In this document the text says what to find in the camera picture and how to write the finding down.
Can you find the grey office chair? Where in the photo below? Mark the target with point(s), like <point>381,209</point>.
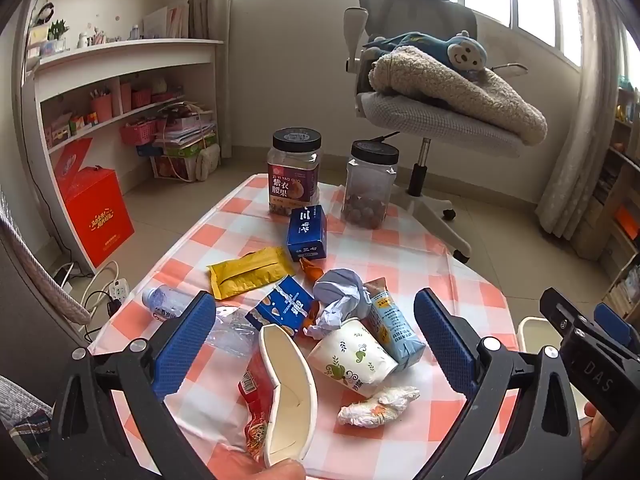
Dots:
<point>425,110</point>

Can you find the white wall shelf unit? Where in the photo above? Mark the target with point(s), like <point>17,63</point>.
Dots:
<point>125,55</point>

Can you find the light blue drink carton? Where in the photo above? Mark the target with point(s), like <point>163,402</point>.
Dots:
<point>395,325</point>

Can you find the person's right hand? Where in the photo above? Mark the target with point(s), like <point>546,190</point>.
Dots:
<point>602,427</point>

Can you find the orange white checked tablecloth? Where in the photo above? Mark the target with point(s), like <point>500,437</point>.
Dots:
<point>400,260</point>

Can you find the grey striped fabric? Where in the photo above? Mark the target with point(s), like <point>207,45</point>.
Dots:
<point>40,270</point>

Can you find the orange peel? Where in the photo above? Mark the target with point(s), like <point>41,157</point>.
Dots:
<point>311,267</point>
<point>312,315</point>

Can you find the gold foil wrapper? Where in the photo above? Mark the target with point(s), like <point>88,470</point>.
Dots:
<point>250,272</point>

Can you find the pink pen holder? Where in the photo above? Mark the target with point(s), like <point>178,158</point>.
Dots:
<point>101,107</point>

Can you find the wooden bookshelf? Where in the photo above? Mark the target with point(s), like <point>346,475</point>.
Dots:
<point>615,220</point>

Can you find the blue monkey plush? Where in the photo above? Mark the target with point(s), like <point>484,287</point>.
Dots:
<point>450,50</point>

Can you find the red snack packet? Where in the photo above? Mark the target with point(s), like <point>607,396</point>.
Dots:
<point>257,400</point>

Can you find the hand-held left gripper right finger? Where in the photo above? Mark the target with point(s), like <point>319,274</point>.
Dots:
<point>445,345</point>

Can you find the blue white snack packet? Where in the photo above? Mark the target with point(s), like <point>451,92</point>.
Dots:
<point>280,307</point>

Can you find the pale paper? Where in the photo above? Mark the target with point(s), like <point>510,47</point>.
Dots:
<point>340,295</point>

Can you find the white power strip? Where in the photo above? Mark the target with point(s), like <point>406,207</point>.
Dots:
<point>119,291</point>

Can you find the clear jar with black lid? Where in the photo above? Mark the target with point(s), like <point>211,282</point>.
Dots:
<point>367,190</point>

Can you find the white bin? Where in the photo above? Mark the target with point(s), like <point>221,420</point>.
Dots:
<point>537,335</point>

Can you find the black charger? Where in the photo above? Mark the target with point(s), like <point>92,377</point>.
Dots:
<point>111,307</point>

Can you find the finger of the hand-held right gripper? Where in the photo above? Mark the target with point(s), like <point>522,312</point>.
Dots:
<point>560,307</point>
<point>612,322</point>

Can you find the clear plastic water bottle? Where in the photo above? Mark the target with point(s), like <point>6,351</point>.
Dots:
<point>167,300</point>

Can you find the beige curtain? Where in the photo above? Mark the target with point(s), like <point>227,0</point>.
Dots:
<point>585,135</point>

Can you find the blue cardboard box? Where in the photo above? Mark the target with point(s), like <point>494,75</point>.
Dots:
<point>307,235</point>

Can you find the stack of papers and boxes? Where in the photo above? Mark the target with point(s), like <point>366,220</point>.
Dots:
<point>182,135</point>

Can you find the crushed white paper bowl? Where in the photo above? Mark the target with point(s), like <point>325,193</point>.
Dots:
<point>290,385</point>

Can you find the red gift box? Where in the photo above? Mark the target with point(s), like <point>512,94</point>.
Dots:
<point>95,210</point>

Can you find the small pink basket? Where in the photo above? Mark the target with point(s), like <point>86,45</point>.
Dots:
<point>141,98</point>

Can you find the white tissue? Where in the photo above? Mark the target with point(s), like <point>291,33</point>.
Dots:
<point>375,407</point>

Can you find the purple label nut jar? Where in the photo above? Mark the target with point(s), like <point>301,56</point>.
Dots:
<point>295,175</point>

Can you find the beige fleece blanket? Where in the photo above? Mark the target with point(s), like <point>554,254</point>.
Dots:
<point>450,95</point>

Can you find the beige pouch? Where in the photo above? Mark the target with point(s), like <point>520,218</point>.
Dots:
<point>207,162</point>

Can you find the green potted plant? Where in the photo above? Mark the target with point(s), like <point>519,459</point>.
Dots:
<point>57,30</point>

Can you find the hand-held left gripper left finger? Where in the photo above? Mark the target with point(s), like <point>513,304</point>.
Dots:
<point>184,345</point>

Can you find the large pink basket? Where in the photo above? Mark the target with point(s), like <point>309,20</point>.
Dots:
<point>136,135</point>

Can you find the green print paper cup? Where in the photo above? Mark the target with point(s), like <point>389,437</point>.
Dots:
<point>350,360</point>

